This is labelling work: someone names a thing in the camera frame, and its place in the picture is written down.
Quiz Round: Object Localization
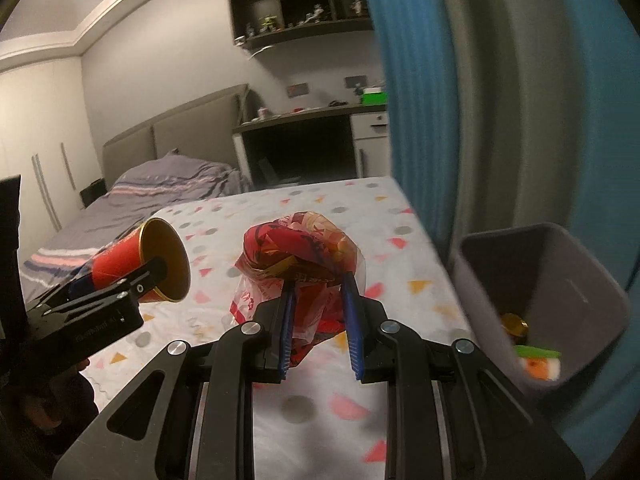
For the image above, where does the red printed plastic bag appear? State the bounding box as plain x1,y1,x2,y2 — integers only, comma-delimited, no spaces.
228,211,368,368

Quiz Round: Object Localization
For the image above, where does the white wardrobe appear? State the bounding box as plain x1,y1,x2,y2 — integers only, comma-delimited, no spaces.
0,55,106,261

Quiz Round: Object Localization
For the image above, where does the grey plastic bin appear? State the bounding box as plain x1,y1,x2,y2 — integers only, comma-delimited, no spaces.
452,222,632,401

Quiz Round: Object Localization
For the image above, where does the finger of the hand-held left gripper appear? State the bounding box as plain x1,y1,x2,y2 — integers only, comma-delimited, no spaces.
25,256,170,367
24,267,108,313

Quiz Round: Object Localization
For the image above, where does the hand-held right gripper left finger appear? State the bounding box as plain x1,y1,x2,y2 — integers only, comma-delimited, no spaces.
52,280,296,480

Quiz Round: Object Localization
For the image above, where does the beige upholstered headboard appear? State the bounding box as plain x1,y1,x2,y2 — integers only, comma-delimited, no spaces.
102,84,251,191

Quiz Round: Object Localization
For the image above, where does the blue grey curtain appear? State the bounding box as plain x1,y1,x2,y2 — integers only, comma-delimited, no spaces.
355,0,640,480

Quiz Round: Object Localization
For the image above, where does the grey striped duvet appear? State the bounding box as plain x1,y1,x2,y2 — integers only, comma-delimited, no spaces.
17,150,251,306

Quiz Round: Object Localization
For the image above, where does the row of figurines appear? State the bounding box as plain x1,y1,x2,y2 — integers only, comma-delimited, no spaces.
240,0,366,38

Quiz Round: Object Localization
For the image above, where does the dark wall shelf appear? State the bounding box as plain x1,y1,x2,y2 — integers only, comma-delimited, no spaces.
227,0,376,51

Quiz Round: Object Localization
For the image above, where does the black bedside table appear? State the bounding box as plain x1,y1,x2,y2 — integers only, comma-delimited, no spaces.
80,178,107,209

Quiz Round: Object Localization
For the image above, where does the person's left hand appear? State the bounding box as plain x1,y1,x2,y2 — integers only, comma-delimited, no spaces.
20,357,98,433

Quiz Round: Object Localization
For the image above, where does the green plastic packaging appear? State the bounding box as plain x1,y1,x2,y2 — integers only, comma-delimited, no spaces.
515,344,562,361

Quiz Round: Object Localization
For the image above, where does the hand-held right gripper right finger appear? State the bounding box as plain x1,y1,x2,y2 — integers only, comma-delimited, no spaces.
341,272,586,480

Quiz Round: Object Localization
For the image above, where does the white drawer cabinet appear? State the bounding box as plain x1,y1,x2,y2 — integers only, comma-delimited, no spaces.
350,111,390,178

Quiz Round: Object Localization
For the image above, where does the orange white paper cup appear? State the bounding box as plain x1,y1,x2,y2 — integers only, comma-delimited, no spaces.
520,357,561,383

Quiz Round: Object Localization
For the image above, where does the dark desk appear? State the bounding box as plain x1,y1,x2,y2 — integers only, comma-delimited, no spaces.
232,105,390,191

